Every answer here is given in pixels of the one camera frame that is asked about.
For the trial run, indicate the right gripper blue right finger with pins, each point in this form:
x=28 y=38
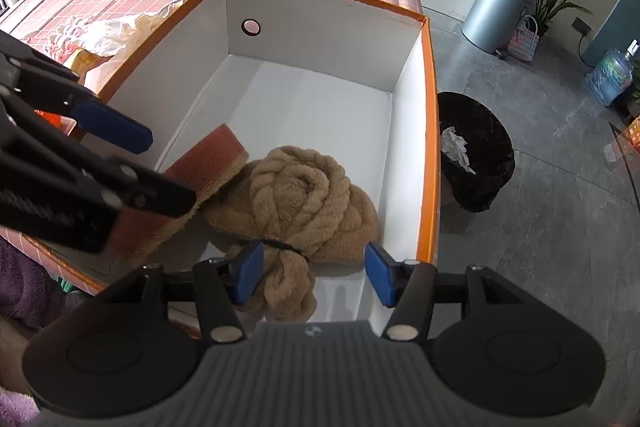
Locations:
x=405 y=287

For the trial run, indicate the white terry bib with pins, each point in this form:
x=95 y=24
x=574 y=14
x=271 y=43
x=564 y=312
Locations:
x=104 y=37

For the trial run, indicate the blue water jug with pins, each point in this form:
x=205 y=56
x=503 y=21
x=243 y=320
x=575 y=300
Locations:
x=613 y=74

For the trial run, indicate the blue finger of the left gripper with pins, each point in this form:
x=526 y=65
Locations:
x=115 y=186
x=49 y=86

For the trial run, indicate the brown braided plush towel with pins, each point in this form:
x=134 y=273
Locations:
x=303 y=207

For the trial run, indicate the grey metal trash can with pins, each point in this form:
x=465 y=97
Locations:
x=490 y=24

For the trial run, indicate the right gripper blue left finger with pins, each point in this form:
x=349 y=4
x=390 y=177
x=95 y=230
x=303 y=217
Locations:
x=220 y=286

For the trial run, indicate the yellow cloth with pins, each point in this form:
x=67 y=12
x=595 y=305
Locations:
x=82 y=61

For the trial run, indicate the woven small basket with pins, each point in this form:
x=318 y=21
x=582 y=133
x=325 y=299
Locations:
x=524 y=41

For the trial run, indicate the pink sponge block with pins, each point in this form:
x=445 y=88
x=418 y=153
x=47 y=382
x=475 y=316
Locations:
x=206 y=168

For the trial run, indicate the black waste bin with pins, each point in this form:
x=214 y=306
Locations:
x=477 y=153

